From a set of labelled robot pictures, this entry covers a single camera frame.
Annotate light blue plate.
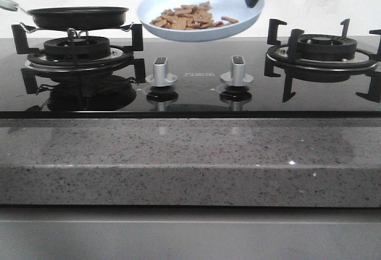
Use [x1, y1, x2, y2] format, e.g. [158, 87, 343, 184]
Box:
[137, 0, 265, 42]

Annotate brown meat pieces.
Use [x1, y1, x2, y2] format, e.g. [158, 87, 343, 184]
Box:
[150, 1, 239, 30]

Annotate black frying pan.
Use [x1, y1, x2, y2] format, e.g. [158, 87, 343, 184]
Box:
[25, 7, 129, 32]

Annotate right black pan support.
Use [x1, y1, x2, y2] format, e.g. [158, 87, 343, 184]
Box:
[264, 18, 380, 103]

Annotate black pan support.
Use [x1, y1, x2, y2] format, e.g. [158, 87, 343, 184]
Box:
[264, 18, 380, 103]
[11, 23, 145, 96]

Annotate right black burner head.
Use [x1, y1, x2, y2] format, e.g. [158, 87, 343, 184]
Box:
[296, 34, 357, 62]

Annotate black burner head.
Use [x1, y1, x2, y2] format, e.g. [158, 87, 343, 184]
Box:
[43, 36, 111, 61]
[296, 34, 357, 62]

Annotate right silver stove knob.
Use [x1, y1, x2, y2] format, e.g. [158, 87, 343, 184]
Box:
[220, 55, 254, 87]

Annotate silver stove knob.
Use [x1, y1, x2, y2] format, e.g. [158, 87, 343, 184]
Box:
[145, 57, 177, 87]
[220, 55, 254, 87]

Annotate left silver stove knob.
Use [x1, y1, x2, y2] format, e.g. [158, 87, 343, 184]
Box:
[145, 57, 177, 87]

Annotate left black burner head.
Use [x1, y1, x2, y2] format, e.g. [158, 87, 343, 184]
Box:
[43, 36, 111, 61]

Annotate left black pan support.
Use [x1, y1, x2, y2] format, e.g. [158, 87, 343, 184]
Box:
[11, 23, 145, 96]

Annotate black glass gas cooktop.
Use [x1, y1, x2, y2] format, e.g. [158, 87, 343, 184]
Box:
[1, 37, 380, 119]

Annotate grey cabinet front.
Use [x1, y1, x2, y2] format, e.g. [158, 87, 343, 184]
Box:
[1, 206, 380, 259]

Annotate small wire pan trivet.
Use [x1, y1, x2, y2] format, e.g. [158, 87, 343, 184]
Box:
[11, 23, 143, 68]

